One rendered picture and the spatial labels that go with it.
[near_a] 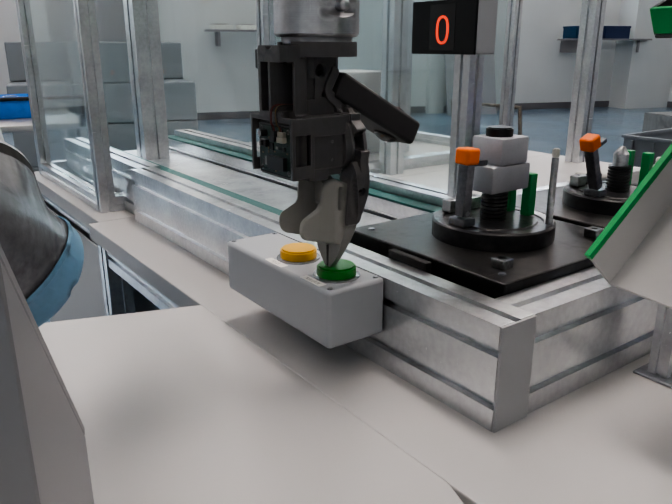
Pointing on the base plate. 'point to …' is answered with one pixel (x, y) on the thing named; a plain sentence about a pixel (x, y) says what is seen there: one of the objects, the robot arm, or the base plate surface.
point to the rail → (394, 336)
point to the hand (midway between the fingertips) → (335, 252)
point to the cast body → (501, 160)
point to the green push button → (345, 269)
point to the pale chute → (641, 239)
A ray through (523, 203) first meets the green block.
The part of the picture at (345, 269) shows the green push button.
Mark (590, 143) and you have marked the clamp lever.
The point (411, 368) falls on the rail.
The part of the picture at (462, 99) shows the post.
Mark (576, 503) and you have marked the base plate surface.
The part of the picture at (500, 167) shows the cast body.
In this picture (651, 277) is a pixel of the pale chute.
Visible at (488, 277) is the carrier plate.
